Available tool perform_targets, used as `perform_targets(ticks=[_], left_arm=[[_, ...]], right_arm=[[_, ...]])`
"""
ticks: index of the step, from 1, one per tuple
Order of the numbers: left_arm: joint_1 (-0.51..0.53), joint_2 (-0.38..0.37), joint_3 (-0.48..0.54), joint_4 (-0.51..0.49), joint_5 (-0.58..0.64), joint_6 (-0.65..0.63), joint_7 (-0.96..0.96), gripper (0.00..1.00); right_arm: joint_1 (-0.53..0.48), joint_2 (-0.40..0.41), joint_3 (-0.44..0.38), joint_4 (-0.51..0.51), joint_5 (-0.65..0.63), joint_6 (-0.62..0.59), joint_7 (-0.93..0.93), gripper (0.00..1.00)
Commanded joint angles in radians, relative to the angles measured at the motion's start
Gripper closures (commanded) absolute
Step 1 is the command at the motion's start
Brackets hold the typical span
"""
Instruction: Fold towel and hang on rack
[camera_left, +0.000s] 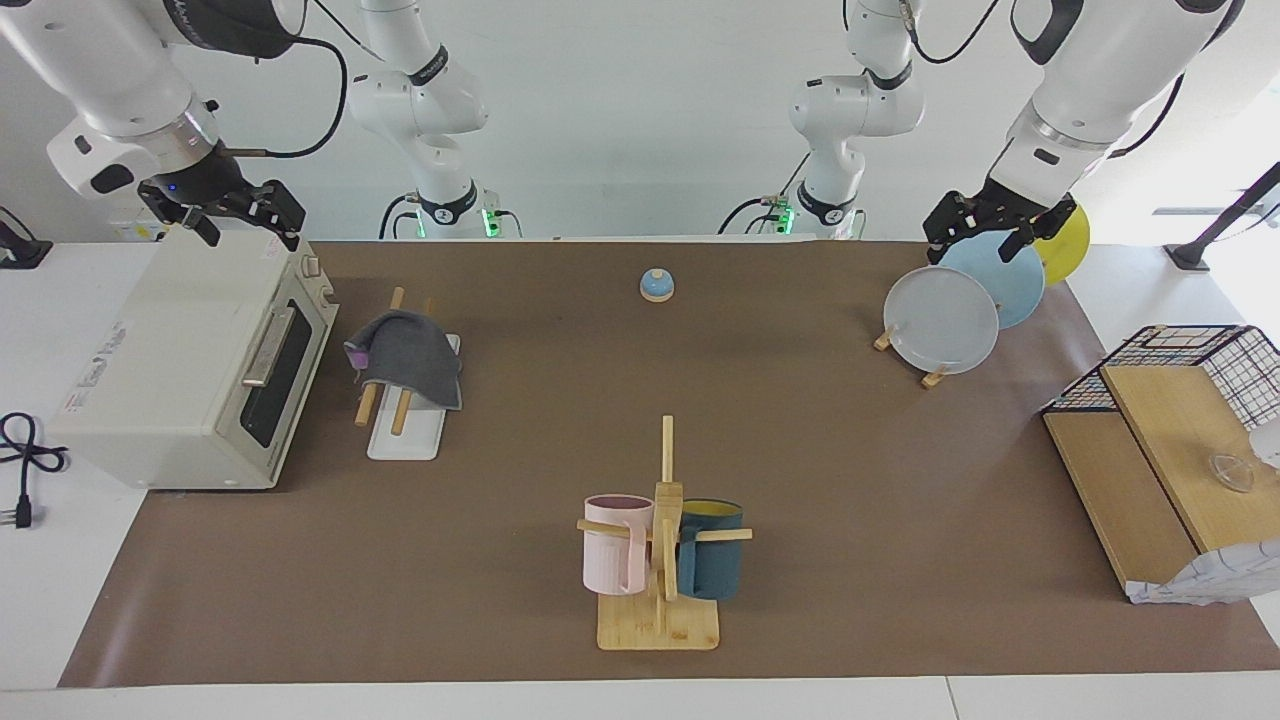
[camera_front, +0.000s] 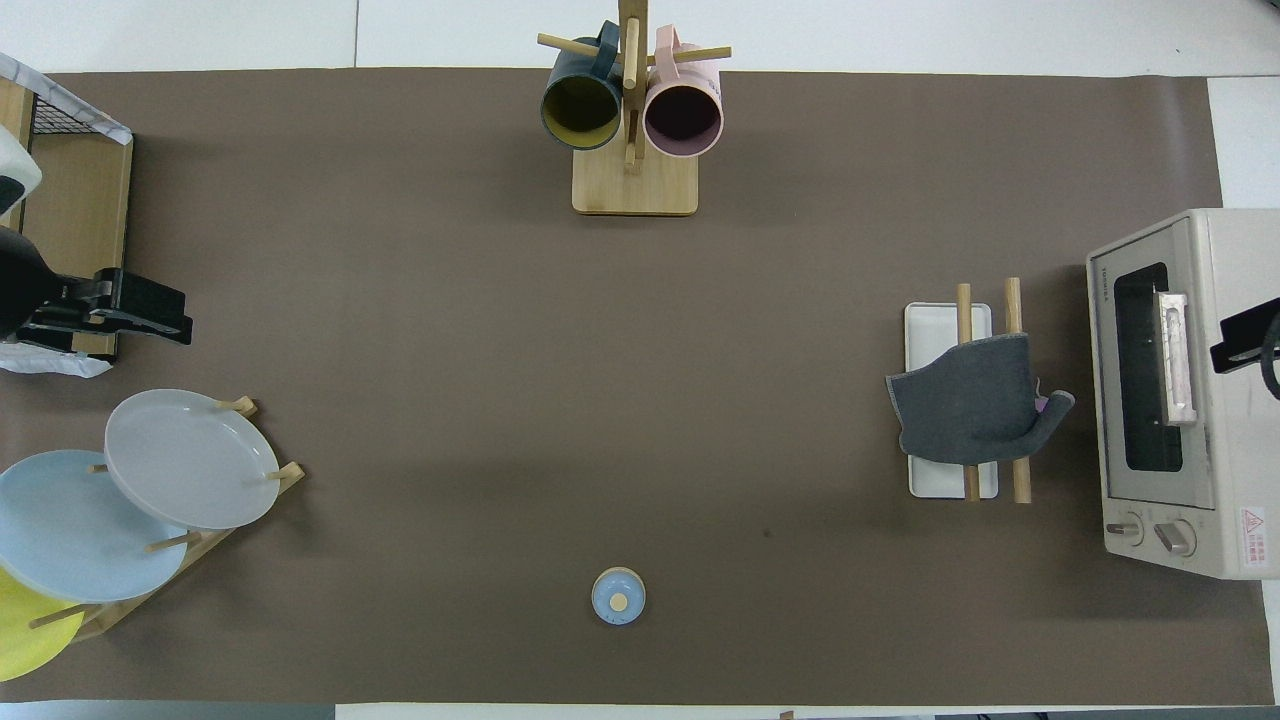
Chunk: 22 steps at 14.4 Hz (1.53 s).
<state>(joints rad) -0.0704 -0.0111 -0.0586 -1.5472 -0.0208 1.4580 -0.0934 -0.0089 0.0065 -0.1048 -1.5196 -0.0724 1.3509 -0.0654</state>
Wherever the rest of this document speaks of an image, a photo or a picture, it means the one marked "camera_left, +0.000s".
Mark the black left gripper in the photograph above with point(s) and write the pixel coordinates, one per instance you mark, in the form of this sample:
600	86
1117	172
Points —
1025	208

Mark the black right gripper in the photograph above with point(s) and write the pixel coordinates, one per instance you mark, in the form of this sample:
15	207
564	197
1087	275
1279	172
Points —
205	190

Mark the purple and grey towel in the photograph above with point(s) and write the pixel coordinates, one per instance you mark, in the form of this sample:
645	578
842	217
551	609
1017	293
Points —
410	355

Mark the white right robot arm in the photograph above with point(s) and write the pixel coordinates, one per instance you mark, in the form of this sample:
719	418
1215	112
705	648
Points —
90	60

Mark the wooden plate rack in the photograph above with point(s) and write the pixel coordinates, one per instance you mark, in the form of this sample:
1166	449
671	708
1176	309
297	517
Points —
935	380

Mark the white towel rack wooden bars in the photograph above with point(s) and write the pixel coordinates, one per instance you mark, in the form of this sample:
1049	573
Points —
405	440

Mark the light blue plate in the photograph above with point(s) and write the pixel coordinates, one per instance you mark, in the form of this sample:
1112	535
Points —
1015	290

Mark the yellow plate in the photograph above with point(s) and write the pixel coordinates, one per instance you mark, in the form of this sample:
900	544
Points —
1072	245

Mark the grey plate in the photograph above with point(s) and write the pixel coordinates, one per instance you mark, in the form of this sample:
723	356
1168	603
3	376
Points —
940	325

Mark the cream toaster oven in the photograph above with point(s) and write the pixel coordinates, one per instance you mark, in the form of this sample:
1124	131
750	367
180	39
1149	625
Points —
170	370

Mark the wooden shelf box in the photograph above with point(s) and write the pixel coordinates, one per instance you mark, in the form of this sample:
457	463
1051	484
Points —
1170	440

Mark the blue call bell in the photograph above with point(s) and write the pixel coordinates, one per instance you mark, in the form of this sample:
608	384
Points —
657	288

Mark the clear glass object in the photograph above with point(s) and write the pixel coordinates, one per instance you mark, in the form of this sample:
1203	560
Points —
1230	472

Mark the brown table mat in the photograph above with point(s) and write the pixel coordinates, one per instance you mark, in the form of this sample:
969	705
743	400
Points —
560	420

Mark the white patterned cloth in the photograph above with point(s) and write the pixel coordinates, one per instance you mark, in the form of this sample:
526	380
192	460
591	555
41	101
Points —
1220	578

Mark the dark teal mug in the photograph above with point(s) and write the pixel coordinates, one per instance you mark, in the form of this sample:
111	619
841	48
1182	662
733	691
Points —
715	565

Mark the pink mug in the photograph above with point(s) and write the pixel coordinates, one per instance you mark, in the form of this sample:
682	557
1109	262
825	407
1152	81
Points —
608	560

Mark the wooden mug tree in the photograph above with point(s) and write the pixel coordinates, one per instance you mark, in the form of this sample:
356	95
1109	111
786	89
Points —
660	625

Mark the white wall socket box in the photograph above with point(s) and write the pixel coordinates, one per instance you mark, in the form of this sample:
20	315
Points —
130	230

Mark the black clamp mount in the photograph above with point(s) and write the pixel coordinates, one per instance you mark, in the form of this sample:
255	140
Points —
20	250

